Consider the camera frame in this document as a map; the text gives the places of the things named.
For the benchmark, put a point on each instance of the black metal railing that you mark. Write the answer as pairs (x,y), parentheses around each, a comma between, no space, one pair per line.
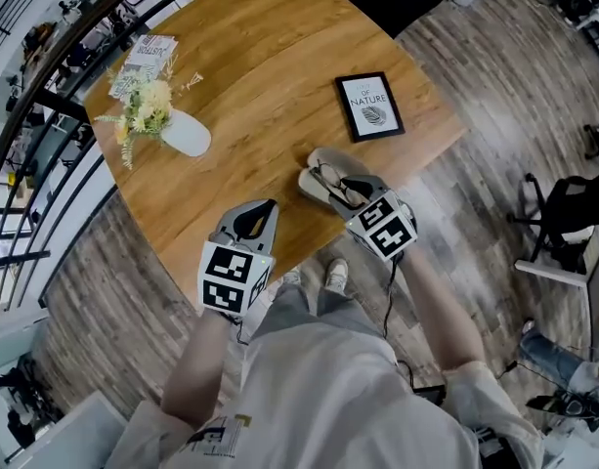
(55,56)

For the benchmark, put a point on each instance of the white cabinet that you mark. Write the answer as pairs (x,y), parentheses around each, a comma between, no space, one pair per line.
(69,433)

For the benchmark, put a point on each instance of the folded newspaper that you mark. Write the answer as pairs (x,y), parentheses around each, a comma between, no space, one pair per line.
(145,54)

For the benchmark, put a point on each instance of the black eyeglasses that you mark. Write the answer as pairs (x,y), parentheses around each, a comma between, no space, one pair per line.
(333,176)

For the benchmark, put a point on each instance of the white shoe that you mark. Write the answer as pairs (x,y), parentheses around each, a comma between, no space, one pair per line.
(290,277)
(336,272)

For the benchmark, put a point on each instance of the white left shoe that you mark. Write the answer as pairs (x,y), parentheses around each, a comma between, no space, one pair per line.
(290,277)

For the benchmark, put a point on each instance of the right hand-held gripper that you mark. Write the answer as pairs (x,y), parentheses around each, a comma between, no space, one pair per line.
(384,227)

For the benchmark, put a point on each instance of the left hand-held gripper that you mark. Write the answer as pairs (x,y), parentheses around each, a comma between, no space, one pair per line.
(230,276)

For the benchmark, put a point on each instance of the person's right forearm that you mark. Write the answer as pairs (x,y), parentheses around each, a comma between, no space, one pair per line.
(440,311)

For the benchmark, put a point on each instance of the grey trousers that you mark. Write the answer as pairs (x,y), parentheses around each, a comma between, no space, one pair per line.
(299,306)

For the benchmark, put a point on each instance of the white printed shirt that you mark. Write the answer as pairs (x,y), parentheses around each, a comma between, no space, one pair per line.
(328,398)

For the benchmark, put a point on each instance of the beige glasses case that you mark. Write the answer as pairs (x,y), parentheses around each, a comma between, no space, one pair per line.
(311,186)

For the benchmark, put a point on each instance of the pale yellow flower bouquet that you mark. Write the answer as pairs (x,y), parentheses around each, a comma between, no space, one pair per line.
(150,100)

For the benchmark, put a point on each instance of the white right shoe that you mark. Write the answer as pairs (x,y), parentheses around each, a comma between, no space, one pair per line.
(336,272)

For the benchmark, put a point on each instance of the white ceramic vase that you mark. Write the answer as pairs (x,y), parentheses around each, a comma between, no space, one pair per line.
(189,135)

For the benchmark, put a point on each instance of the black framed leaf picture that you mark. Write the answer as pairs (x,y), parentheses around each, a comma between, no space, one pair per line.
(370,108)

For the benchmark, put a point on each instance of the person's left forearm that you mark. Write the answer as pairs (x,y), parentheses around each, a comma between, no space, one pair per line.
(196,369)

